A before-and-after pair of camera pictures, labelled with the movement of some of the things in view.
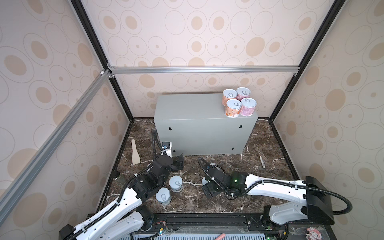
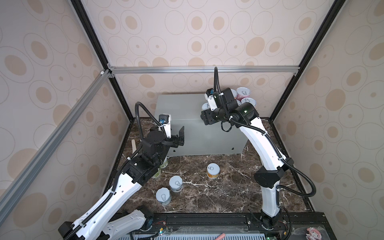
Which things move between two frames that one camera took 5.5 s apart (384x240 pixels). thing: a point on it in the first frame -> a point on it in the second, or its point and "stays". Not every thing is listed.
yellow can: x=204 y=181 -> x=205 y=106
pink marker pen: x=220 y=237 stays
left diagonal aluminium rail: x=23 y=179 stays
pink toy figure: x=313 y=234 stays
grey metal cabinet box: x=197 y=124 stays
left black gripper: x=174 y=161 -> x=181 y=137
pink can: x=242 y=92 stays
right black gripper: x=207 y=187 -> x=206 y=116
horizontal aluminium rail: x=168 y=70 stays
